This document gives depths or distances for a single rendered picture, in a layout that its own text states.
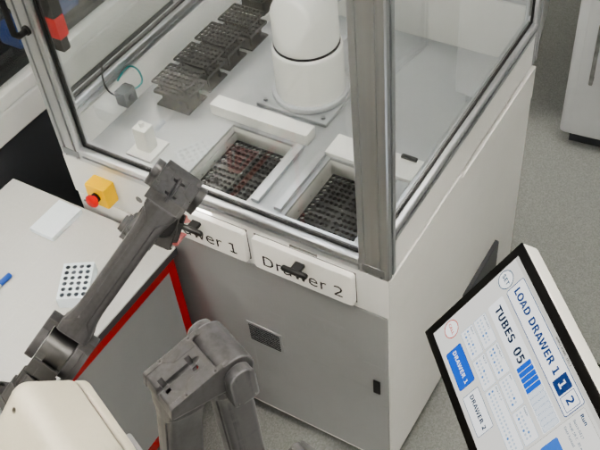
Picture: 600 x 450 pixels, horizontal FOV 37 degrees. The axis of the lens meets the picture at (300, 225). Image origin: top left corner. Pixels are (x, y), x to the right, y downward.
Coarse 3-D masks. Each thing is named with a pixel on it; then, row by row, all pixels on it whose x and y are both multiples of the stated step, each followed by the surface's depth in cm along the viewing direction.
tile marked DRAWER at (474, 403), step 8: (472, 392) 182; (464, 400) 183; (472, 400) 181; (480, 400) 179; (472, 408) 180; (480, 408) 179; (472, 416) 180; (480, 416) 178; (488, 416) 176; (472, 424) 179; (480, 424) 178; (488, 424) 176; (480, 432) 177
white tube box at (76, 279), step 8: (64, 264) 243; (72, 264) 243; (80, 264) 243; (88, 264) 243; (64, 272) 241; (72, 272) 242; (80, 272) 242; (88, 272) 242; (96, 272) 244; (64, 280) 239; (72, 280) 239; (80, 280) 239; (88, 280) 238; (64, 288) 238; (72, 288) 237; (80, 288) 237; (56, 296) 235; (64, 296) 235; (72, 296) 235; (80, 296) 235; (64, 304) 237; (72, 304) 237
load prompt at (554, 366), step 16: (512, 288) 181; (528, 288) 178; (512, 304) 180; (528, 304) 177; (528, 320) 175; (544, 320) 172; (528, 336) 174; (544, 336) 171; (544, 352) 170; (560, 352) 167; (544, 368) 169; (560, 368) 166; (560, 384) 165; (576, 384) 162; (560, 400) 164; (576, 400) 161
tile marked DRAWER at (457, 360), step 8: (456, 352) 189; (448, 360) 190; (456, 360) 188; (464, 360) 186; (456, 368) 187; (464, 368) 185; (456, 376) 187; (464, 376) 185; (472, 376) 183; (464, 384) 184
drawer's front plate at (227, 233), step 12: (192, 216) 234; (204, 216) 233; (204, 228) 235; (216, 228) 232; (228, 228) 229; (204, 240) 239; (228, 240) 233; (240, 240) 230; (228, 252) 237; (240, 252) 234
